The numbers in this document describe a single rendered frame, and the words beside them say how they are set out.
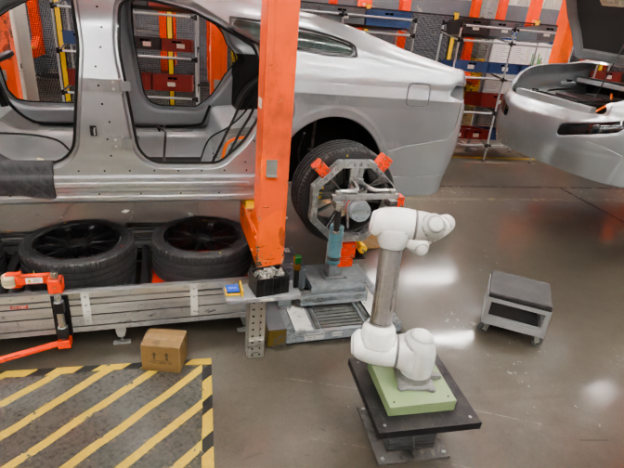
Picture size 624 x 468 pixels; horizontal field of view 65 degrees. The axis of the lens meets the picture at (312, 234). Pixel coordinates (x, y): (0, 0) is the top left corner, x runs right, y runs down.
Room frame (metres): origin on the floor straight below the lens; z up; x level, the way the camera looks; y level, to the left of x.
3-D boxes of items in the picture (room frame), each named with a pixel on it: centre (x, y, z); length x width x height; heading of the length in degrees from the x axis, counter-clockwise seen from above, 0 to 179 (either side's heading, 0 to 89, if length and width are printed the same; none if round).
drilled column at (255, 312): (2.38, 0.29, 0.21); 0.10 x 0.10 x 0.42; 18
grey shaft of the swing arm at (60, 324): (2.22, 1.36, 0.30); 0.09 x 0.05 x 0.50; 108
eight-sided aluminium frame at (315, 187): (2.89, -0.23, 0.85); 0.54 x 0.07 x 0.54; 108
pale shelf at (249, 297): (2.39, 0.26, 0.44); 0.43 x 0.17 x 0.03; 108
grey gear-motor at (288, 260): (2.95, 0.16, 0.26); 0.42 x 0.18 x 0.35; 18
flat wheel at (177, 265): (2.93, 0.73, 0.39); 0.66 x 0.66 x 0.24
